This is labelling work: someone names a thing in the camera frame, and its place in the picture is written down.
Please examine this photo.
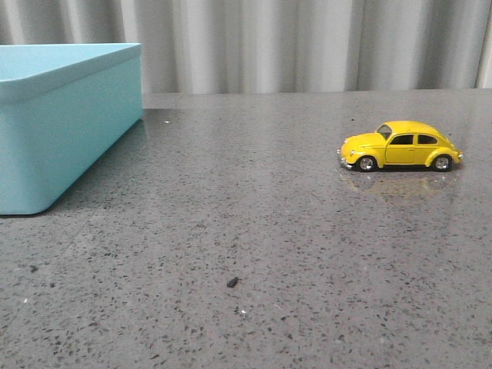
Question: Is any yellow toy beetle car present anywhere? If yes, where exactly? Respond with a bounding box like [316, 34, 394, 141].
[337, 121, 463, 172]

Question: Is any light blue storage box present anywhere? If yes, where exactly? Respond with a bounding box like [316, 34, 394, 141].
[1, 43, 142, 215]

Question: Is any small black debris piece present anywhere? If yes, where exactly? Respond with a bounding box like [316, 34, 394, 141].
[227, 277, 239, 288]

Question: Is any grey pleated curtain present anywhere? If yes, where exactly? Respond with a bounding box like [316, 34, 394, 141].
[1, 1, 491, 94]

